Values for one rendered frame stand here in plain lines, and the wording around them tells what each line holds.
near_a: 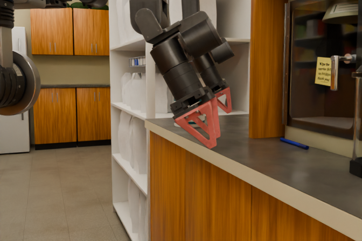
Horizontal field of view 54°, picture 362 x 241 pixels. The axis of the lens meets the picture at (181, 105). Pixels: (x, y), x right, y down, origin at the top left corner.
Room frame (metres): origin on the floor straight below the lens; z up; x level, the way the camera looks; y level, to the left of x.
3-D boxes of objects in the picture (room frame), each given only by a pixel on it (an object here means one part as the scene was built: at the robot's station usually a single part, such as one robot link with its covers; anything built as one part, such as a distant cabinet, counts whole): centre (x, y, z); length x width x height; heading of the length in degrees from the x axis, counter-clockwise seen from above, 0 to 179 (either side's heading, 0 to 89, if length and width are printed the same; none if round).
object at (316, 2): (1.03, -0.40, 1.19); 0.30 x 0.01 x 0.40; 21
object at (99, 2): (1.24, 0.31, 1.43); 0.10 x 0.05 x 0.09; 79
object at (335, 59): (0.92, -0.41, 1.17); 0.05 x 0.03 x 0.10; 111
